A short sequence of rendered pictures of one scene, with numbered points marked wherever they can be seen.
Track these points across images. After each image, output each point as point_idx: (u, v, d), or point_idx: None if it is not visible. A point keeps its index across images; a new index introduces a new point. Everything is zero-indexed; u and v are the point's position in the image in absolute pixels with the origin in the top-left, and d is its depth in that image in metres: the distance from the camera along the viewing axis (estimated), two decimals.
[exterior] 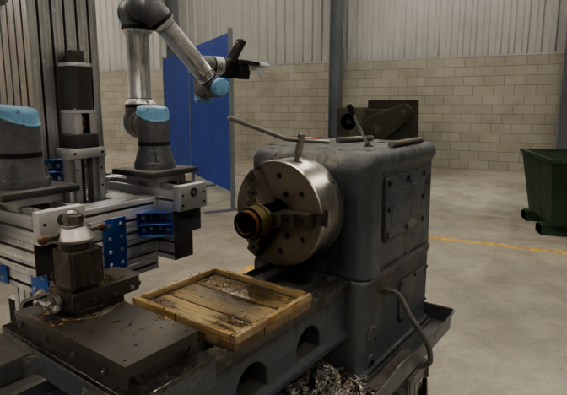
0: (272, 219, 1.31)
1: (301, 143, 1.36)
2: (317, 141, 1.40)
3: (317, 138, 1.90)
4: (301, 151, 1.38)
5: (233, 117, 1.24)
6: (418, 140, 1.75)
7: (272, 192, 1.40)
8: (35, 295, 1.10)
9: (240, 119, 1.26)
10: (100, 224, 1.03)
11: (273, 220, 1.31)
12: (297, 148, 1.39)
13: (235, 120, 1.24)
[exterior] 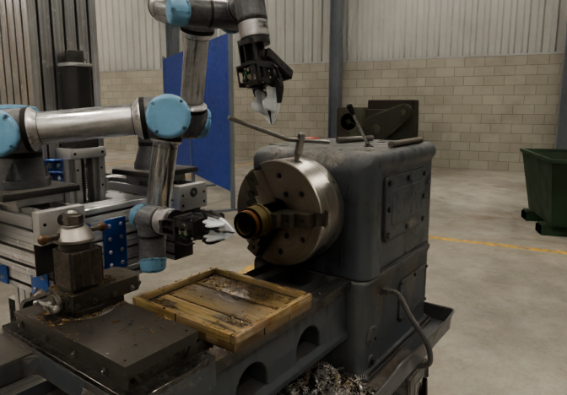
0: (272, 219, 1.31)
1: (301, 143, 1.36)
2: (317, 141, 1.40)
3: (317, 138, 1.90)
4: (301, 151, 1.38)
5: (233, 117, 1.24)
6: (418, 140, 1.75)
7: (272, 192, 1.40)
8: (35, 295, 1.10)
9: (240, 119, 1.26)
10: (100, 224, 1.03)
11: (273, 220, 1.31)
12: (297, 148, 1.39)
13: (235, 120, 1.24)
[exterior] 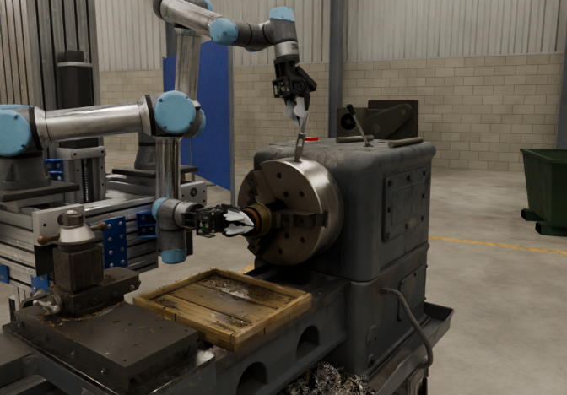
0: (272, 219, 1.31)
1: (296, 141, 1.38)
2: (298, 143, 1.32)
3: (317, 138, 1.90)
4: (294, 149, 1.38)
5: None
6: (418, 140, 1.75)
7: (272, 192, 1.40)
8: (35, 295, 1.10)
9: (307, 114, 1.55)
10: (100, 224, 1.03)
11: (273, 220, 1.31)
12: (302, 150, 1.38)
13: None
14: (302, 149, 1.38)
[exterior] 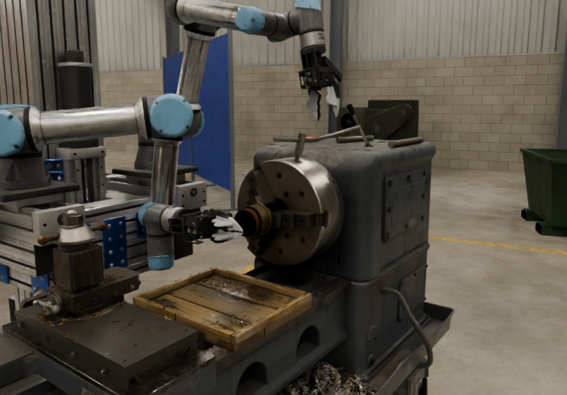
0: (272, 219, 1.31)
1: (299, 141, 1.38)
2: (285, 138, 1.34)
3: None
4: (295, 148, 1.39)
5: (356, 126, 1.50)
6: (418, 140, 1.75)
7: (272, 192, 1.40)
8: (35, 295, 1.10)
9: (353, 127, 1.48)
10: (100, 224, 1.03)
11: (273, 220, 1.31)
12: (300, 150, 1.37)
13: (353, 127, 1.50)
14: (299, 149, 1.37)
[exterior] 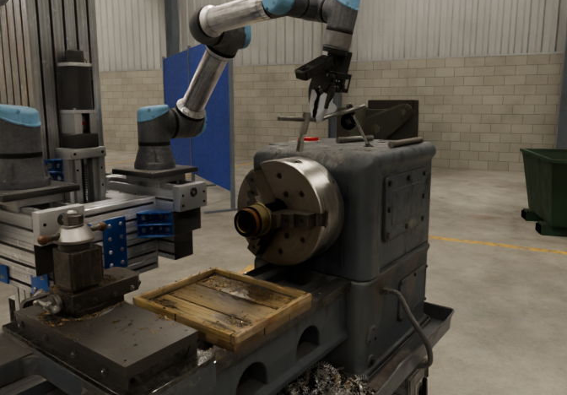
0: (272, 219, 1.31)
1: (303, 121, 1.37)
2: (289, 117, 1.32)
3: (317, 138, 1.90)
4: (299, 128, 1.37)
5: (361, 105, 1.48)
6: (418, 140, 1.75)
7: (272, 192, 1.40)
8: (35, 295, 1.10)
9: (357, 106, 1.46)
10: (100, 224, 1.03)
11: (273, 220, 1.31)
12: (305, 130, 1.36)
13: (359, 106, 1.48)
14: (305, 129, 1.35)
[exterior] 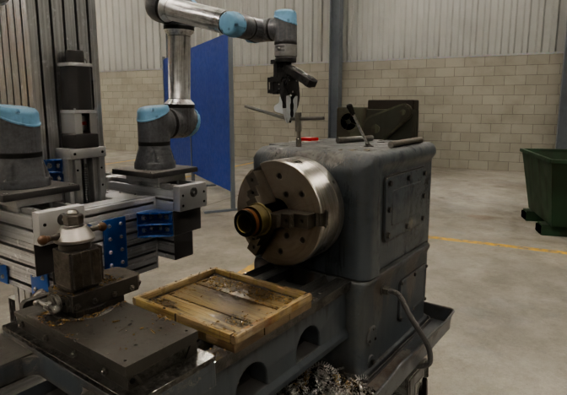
0: (272, 219, 1.31)
1: (295, 121, 1.59)
2: (310, 117, 1.56)
3: (317, 138, 1.90)
4: (297, 127, 1.59)
5: (246, 105, 1.72)
6: (418, 140, 1.75)
7: (272, 192, 1.40)
8: (35, 295, 1.10)
9: (252, 106, 1.71)
10: (100, 224, 1.03)
11: (273, 220, 1.31)
12: (300, 127, 1.61)
13: (247, 106, 1.72)
14: (301, 126, 1.61)
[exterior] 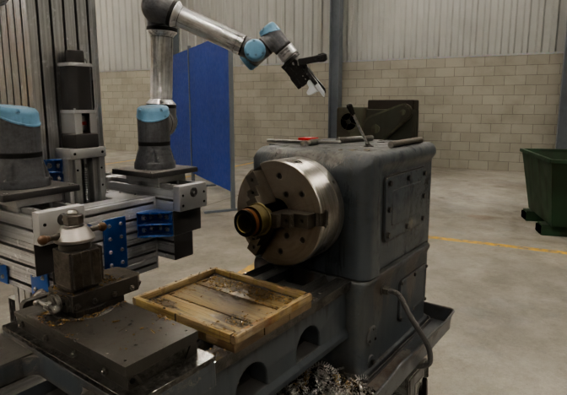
0: (272, 219, 1.31)
1: (313, 138, 1.68)
2: (329, 140, 1.66)
3: (317, 138, 1.90)
4: (311, 139, 1.66)
5: (270, 139, 1.84)
6: (418, 140, 1.75)
7: (272, 192, 1.40)
8: (35, 295, 1.10)
9: (274, 141, 1.83)
10: (100, 224, 1.03)
11: (273, 220, 1.31)
12: (311, 145, 1.66)
13: (271, 138, 1.83)
14: (312, 145, 1.66)
